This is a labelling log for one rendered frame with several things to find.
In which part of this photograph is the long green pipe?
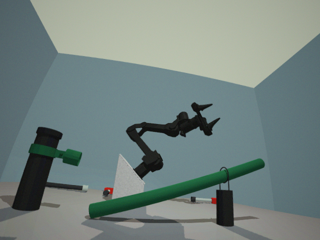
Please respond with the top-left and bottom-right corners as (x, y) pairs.
(88, 158), (265, 219)

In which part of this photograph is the dark green band with end cup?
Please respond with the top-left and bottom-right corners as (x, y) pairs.
(28, 143), (82, 167)

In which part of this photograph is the black rod with white tip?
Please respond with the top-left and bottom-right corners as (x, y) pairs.
(46, 182), (88, 192)

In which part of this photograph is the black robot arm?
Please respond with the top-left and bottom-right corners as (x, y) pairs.
(126, 111), (192, 180)

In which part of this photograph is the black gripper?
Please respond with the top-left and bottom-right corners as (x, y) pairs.
(187, 102), (220, 136)

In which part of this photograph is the black cylindrical post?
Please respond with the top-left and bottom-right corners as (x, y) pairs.
(12, 127), (63, 211)

